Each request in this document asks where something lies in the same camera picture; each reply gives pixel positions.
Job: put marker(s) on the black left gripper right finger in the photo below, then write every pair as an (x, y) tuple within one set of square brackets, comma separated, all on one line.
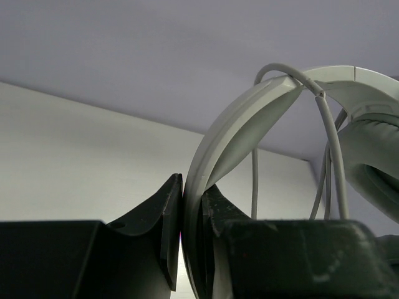
[(245, 258)]

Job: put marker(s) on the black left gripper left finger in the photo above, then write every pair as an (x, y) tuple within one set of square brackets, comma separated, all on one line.
[(134, 256)]

